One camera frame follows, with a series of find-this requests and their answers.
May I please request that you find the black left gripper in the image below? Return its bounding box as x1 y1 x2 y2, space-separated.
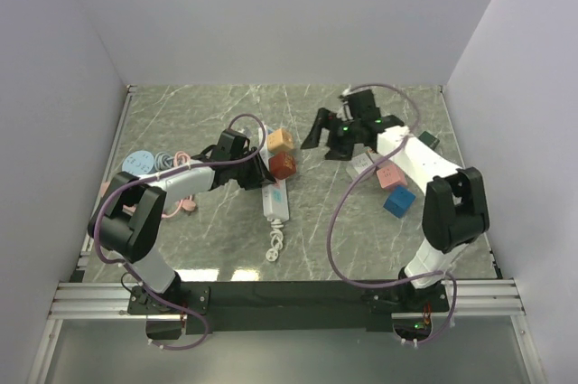
229 146 275 191

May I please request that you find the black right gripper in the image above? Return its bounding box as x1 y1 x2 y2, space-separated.
300 108 361 162

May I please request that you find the brown cube plug adapter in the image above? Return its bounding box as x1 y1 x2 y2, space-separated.
268 152 297 180

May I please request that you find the plain white cube adapter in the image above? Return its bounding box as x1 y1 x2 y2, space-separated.
346 158 376 180

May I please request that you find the tan cube plug adapter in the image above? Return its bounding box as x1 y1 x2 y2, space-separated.
266 127 294 155

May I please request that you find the white power strip cable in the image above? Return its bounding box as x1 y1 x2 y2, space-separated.
266 217 288 263

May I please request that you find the pink cube plug adapter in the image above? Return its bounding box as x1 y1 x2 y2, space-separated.
376 163 407 190

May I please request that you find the pink power strip cable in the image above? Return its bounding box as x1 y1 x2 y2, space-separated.
124 151 200 219

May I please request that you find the blue cube plug adapter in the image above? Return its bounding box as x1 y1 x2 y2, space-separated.
383 185 415 219

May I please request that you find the dark green cube adapter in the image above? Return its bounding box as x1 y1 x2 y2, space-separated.
418 131 440 150

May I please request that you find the light blue round socket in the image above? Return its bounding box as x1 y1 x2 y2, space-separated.
121 150 155 176

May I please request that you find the pink power strip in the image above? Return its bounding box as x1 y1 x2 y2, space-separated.
99 182 110 197

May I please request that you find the white power strip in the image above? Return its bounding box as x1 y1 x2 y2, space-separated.
260 125 290 222

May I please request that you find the white patterned cube adapter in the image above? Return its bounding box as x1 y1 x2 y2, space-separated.
351 153 373 169

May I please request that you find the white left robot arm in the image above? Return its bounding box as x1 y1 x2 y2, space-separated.
88 126 275 314

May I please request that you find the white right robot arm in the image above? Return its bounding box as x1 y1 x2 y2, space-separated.
301 84 489 311

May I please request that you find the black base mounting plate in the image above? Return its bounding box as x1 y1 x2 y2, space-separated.
126 279 452 336

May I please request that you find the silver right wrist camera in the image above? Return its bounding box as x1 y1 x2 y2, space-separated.
338 89 353 121

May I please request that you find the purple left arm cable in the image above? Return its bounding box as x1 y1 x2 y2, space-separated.
94 113 267 352

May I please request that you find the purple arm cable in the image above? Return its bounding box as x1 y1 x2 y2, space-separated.
325 83 458 345
94 113 267 352

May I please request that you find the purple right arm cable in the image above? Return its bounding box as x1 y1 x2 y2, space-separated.
325 83 458 345

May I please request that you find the aluminium left side rail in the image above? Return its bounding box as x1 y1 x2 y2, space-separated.
67 84 136 284

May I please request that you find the aluminium rail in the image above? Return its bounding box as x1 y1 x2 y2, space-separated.
67 84 136 284
27 279 546 383

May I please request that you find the aluminium front rail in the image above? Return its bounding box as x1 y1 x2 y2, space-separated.
27 279 546 383

